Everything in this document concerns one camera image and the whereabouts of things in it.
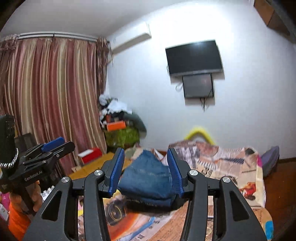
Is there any striped pink beige curtain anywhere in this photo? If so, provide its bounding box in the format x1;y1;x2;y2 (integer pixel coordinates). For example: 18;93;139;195
0;35;112;172

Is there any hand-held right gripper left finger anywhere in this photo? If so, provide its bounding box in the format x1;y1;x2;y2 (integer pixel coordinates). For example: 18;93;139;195
22;148;125;241

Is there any small wall monitor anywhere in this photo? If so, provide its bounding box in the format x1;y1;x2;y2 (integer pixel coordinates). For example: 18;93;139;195
182;73;214;99

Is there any red box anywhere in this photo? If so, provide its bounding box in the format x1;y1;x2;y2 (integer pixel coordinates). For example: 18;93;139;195
77;147;103;164

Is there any person's left forearm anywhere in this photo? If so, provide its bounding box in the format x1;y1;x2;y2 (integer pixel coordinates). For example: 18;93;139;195
8;204;31;240

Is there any wooden wall cabinet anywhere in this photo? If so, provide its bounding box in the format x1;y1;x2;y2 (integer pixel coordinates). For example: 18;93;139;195
253;0;296;42

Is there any newspaper print blanket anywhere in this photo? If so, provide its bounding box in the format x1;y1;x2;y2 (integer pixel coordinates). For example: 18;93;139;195
77;139;274;241

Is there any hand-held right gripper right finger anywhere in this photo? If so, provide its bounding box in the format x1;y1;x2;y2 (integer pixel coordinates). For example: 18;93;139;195
166;148;267;241

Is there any white air conditioner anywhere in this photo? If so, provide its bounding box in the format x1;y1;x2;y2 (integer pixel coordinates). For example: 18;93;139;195
109;22;152;55

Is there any blue denim jacket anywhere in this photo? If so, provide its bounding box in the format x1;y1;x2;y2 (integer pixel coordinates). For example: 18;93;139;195
117;149;183;211

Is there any orange box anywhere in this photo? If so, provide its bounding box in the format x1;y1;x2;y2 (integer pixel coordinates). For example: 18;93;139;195
106;120;127;131

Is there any white crumpled clutter pile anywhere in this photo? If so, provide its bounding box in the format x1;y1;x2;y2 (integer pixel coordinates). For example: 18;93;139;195
99;93;133;116

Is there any purple pillow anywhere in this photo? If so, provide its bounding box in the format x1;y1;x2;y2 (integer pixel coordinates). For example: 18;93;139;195
261;146;280;178

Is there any yellow curved hoop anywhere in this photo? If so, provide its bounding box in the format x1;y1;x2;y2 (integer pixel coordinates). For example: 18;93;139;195
184;126;216;145

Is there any black wall television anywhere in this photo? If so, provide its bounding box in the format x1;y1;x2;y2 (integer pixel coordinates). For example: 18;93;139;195
165;40;224;76

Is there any silver bead chain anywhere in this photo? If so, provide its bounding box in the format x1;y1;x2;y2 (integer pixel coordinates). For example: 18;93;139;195
0;148;19;168

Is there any pink plastic item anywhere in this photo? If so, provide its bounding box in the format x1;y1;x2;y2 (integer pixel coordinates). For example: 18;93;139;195
0;192;11;222

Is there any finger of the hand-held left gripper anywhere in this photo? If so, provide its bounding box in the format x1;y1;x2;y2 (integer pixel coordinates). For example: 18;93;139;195
22;141;75;167
24;137;65;158

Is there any grey cloth bundle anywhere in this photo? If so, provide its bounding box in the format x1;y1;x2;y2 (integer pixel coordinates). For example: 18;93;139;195
122;112;147;139

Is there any person's left hand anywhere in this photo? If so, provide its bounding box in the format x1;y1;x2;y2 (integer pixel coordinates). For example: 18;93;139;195
9;181;42;215

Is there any white curtain rod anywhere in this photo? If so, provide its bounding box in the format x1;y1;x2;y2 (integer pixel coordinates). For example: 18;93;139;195
0;32;100;42

